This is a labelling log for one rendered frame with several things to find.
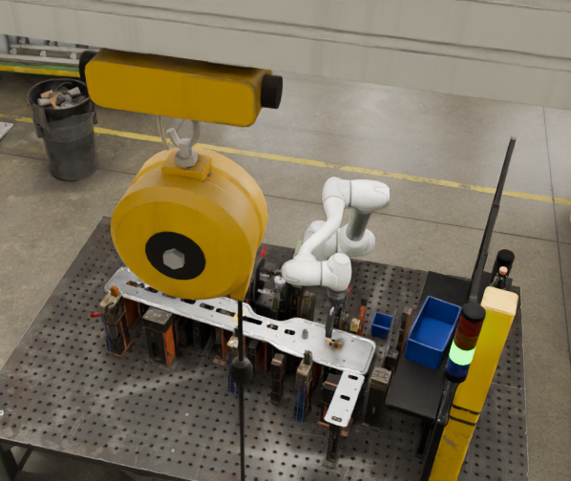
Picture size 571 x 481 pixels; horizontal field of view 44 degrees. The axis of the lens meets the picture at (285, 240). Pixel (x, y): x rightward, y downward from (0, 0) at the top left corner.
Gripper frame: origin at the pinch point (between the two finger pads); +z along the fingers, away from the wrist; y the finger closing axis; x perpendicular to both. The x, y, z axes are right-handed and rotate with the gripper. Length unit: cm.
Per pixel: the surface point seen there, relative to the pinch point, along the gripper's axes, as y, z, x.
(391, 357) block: 3.4, 5.7, 28.7
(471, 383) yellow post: 53, -51, 62
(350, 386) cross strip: 19.4, 13.5, 15.6
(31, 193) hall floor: -145, 113, -294
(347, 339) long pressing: -6.1, 13.5, 6.0
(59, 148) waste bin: -168, 80, -276
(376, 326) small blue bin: -39, 35, 14
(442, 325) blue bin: -29, 10, 46
